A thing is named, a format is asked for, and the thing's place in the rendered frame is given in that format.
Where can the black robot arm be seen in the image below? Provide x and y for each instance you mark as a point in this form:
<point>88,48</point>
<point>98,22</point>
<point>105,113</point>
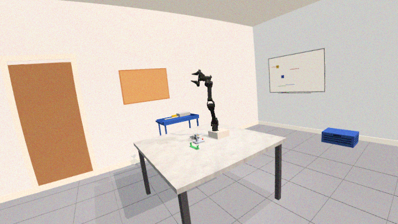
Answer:
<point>211,106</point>

